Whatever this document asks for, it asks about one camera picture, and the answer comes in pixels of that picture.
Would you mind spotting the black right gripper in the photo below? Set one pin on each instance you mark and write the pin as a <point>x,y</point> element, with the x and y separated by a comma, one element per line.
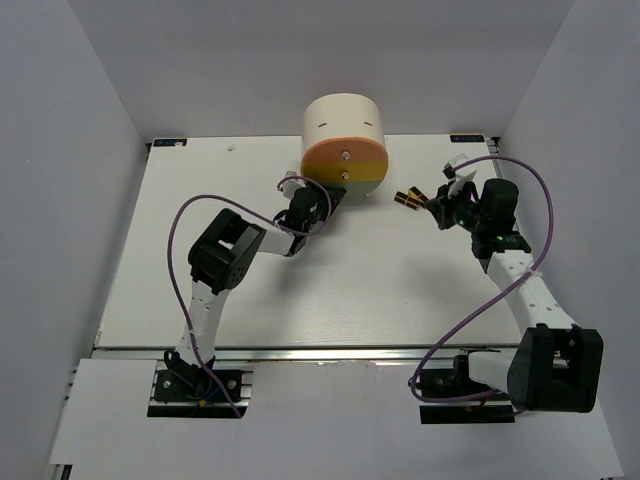
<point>441,204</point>

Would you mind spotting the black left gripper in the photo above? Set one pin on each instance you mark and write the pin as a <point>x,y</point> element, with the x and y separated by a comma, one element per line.
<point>334,195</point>

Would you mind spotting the grey bottom drawer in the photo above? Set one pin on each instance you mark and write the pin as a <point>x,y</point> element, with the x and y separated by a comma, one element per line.
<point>360,189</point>

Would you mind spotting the yellow drawer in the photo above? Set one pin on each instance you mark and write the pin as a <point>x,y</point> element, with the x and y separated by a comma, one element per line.
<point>339,170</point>

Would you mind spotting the black gold lipstick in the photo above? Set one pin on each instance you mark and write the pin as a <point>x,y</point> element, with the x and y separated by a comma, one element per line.
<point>407,200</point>
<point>417,194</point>

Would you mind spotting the orange top drawer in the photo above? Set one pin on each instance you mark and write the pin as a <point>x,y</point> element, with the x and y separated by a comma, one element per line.
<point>352,149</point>

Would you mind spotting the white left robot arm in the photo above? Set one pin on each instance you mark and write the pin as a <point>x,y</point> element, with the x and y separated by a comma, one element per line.
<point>221,257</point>

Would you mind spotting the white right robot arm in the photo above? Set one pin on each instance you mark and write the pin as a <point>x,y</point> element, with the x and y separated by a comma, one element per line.
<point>556,365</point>

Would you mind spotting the cream round drawer organizer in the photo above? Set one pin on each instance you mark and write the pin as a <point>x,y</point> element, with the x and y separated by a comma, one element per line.
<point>340,115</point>

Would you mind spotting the left blue table label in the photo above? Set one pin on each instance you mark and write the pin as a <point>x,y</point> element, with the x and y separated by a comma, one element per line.
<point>169,142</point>

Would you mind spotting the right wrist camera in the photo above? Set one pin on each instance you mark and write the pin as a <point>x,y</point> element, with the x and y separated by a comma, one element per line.
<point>457,175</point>

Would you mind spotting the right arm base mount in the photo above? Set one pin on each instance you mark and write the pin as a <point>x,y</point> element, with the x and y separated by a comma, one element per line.
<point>458,400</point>

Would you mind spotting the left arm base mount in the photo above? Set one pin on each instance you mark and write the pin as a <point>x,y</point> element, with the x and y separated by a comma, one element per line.
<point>181,390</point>

